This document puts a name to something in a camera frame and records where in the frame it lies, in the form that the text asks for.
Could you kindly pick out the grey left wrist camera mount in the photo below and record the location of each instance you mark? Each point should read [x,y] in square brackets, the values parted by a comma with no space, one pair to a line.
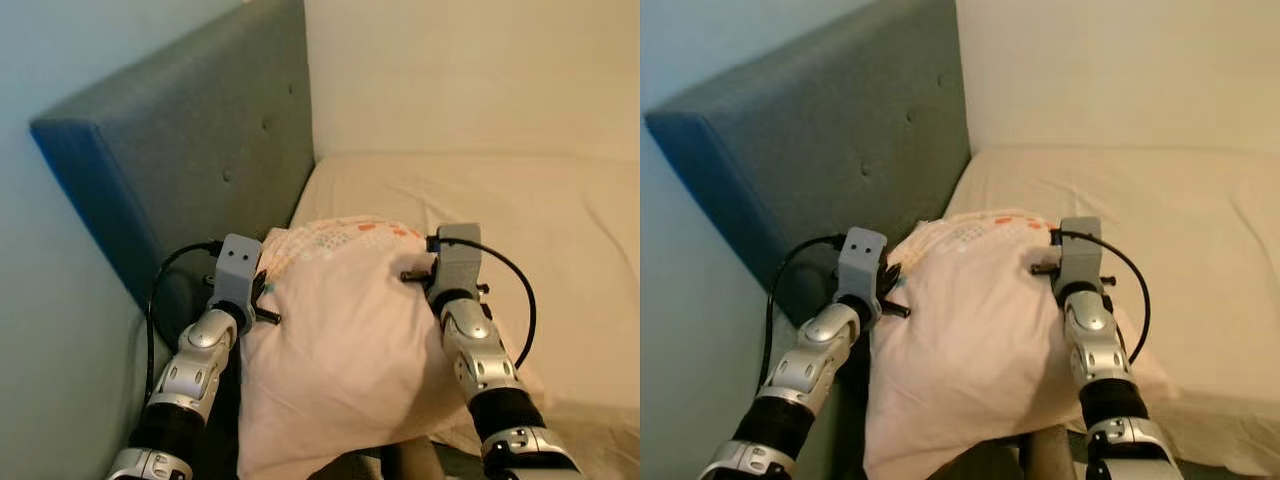
[238,265]
[862,258]

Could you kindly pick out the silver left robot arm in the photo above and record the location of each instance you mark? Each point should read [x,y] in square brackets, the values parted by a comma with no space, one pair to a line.
[815,365]
[195,370]

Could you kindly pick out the pink dotted pillow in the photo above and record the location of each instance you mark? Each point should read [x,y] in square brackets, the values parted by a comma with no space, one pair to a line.
[350,350]
[980,350]

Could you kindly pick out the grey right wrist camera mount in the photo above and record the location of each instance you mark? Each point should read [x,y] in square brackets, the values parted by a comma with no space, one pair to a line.
[1080,250]
[458,260]

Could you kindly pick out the beige sheeted bed mattress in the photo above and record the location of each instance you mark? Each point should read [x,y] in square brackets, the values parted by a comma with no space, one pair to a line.
[560,250]
[1200,240]

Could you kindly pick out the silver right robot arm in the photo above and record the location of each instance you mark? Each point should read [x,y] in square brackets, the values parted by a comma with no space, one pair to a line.
[1095,350]
[480,360]

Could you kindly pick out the dark green padded headboard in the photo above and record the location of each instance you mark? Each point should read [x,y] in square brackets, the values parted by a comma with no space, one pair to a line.
[830,130]
[200,140]

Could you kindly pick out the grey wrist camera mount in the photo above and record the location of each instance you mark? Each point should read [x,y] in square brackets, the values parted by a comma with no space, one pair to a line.
[238,265]
[1080,250]
[458,260]
[862,258]

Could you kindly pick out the dark robot leg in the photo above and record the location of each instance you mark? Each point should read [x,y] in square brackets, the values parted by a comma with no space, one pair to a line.
[410,462]
[1045,455]

